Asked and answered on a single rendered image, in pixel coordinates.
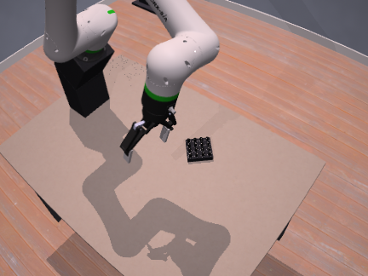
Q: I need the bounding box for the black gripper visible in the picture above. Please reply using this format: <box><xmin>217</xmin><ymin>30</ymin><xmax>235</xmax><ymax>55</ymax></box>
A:
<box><xmin>120</xmin><ymin>107</ymin><xmax>177</xmax><ymax>164</ymax></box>

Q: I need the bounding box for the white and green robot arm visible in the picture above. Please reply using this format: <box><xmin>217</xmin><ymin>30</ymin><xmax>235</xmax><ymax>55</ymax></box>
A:
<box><xmin>43</xmin><ymin>0</ymin><xmax>220</xmax><ymax>115</ymax></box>

